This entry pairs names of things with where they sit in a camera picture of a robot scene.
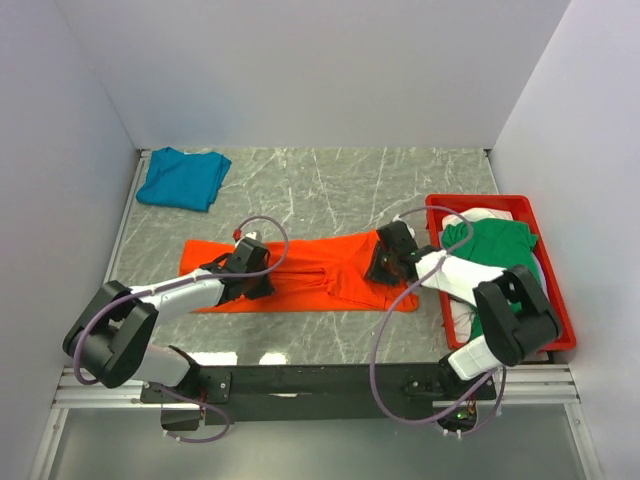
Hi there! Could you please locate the orange t shirt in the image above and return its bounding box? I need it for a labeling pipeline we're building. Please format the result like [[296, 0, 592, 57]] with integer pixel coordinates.
[[198, 231, 406, 313]]

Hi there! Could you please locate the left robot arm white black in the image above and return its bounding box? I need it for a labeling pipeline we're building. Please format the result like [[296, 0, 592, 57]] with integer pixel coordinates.
[[62, 236, 274, 402]]

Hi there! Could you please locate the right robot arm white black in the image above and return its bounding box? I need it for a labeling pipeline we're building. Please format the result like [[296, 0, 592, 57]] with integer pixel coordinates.
[[370, 220, 563, 399]]

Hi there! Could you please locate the red plastic bin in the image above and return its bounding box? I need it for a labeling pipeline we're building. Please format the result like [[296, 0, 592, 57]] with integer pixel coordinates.
[[424, 193, 578, 352]]

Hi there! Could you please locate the white t shirt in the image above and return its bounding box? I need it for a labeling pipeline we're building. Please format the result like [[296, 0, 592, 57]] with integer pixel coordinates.
[[441, 207, 514, 230]]

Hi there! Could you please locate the folded blue t shirt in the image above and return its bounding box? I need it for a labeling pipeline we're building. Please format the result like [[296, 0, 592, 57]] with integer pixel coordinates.
[[136, 147, 232, 213]]

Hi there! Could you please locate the green t shirt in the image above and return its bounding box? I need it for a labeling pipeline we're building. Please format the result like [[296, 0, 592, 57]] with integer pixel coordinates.
[[451, 217, 546, 343]]

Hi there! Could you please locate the black base beam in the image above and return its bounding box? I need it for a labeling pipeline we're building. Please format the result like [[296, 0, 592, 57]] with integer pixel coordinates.
[[140, 362, 474, 423]]

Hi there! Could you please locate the lavender t shirt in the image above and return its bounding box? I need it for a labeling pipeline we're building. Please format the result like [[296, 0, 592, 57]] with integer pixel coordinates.
[[532, 252, 549, 298]]

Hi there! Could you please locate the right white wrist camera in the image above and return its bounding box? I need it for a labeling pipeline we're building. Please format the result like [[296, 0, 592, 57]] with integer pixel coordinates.
[[392, 215, 416, 239]]

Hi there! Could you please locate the aluminium frame rail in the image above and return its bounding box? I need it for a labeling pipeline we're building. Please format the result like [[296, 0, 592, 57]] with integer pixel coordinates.
[[27, 148, 151, 480]]

